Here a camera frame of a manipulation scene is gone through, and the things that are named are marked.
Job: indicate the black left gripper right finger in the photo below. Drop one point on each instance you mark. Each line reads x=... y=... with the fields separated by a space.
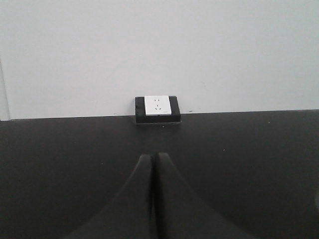
x=180 y=213

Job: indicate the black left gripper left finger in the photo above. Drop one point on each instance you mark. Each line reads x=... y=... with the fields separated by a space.
x=128 y=215

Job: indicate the black box white power socket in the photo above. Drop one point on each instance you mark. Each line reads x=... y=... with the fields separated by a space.
x=157 y=109

